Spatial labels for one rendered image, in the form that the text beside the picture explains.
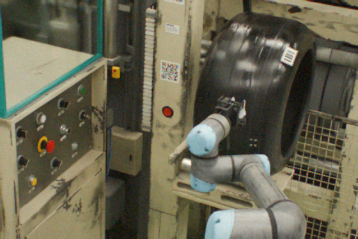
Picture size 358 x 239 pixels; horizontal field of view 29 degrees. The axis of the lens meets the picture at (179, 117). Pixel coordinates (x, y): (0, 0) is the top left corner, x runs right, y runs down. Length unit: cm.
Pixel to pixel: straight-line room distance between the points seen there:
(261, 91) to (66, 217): 81
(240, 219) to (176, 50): 100
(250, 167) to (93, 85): 80
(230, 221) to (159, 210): 122
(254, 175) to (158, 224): 101
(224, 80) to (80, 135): 58
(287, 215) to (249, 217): 9
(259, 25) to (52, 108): 72
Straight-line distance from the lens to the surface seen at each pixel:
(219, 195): 249
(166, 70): 248
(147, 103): 258
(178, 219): 277
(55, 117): 232
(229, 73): 222
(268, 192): 176
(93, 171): 255
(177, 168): 252
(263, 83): 219
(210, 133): 187
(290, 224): 160
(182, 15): 238
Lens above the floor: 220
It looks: 27 degrees down
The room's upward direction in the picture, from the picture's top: 4 degrees clockwise
